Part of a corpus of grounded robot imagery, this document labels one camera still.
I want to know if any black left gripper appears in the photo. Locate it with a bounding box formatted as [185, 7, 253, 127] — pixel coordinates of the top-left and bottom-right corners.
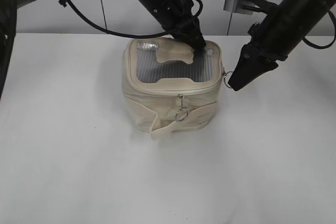
[152, 0, 206, 50]

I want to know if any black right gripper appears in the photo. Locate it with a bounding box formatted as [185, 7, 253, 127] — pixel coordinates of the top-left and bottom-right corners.
[228, 22, 291, 91]

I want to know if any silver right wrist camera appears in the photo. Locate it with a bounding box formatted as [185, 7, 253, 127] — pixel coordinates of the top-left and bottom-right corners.
[223, 0, 278, 15]

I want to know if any cream bag with silver window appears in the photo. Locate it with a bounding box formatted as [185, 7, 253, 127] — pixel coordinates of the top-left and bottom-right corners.
[122, 37, 224, 140]

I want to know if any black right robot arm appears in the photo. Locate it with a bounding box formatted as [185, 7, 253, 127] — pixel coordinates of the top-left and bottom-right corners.
[223, 0, 335, 91]

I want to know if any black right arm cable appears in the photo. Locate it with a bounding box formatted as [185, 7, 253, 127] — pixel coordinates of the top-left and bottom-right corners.
[301, 11, 336, 50]

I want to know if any silver zipper pull with ring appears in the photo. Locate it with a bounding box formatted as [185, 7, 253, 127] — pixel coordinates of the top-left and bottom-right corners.
[175, 94, 190, 122]

